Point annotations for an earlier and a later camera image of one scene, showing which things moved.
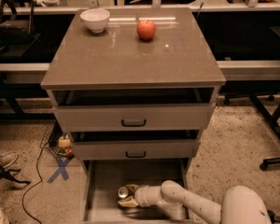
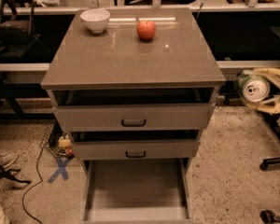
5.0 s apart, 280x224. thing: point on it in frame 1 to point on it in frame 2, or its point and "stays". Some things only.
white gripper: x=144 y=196 to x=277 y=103
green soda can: x=122 y=191 to x=251 y=86
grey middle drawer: x=136 y=145 stays
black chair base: x=273 y=120 stays
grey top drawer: x=135 y=108 stays
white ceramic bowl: x=96 y=20 stays
